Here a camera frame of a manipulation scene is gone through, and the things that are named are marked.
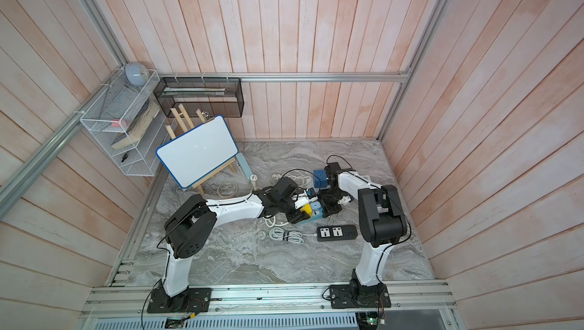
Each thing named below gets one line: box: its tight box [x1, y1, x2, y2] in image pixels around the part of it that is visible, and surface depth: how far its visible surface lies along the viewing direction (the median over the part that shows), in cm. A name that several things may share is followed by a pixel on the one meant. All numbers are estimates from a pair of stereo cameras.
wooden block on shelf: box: [111, 101, 161, 150], surface depth 83 cm
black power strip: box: [316, 224, 359, 242], surface depth 87 cm
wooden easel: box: [165, 103, 237, 196], surface depth 86 cm
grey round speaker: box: [124, 61, 150, 87], surface depth 83 cm
